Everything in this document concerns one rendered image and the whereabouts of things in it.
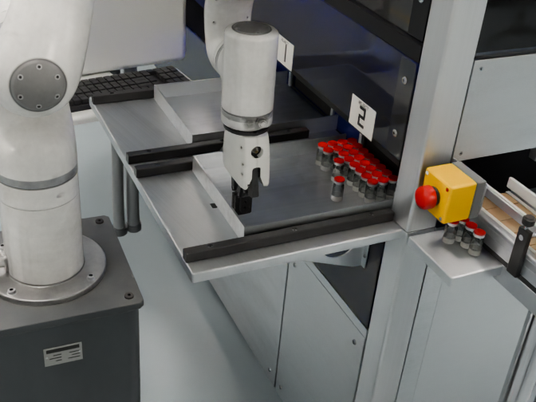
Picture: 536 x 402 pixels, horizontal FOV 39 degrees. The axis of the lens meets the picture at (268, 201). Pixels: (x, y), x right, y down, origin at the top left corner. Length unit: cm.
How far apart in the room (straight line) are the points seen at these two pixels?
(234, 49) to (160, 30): 100
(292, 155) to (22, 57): 73
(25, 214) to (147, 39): 107
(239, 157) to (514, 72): 48
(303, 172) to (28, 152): 61
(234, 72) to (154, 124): 53
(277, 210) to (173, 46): 91
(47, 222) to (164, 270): 154
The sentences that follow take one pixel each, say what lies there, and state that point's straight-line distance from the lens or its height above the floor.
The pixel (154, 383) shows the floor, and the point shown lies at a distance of 228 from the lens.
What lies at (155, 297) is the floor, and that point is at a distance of 256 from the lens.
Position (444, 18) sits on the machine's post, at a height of 127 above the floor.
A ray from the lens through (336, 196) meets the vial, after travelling 143.
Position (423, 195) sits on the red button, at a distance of 126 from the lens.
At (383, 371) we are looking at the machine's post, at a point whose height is 54.
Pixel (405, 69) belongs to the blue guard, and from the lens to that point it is 132.
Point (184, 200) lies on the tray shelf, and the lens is 141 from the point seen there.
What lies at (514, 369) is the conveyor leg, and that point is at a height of 68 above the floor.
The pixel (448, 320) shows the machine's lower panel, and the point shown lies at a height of 63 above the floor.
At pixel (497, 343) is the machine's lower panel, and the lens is 178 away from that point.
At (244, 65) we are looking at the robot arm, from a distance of 117.
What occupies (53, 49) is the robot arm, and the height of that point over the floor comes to 127.
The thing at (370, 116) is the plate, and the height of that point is 104.
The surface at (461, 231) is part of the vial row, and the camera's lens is 138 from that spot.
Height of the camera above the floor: 163
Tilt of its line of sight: 32 degrees down
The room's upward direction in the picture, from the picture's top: 5 degrees clockwise
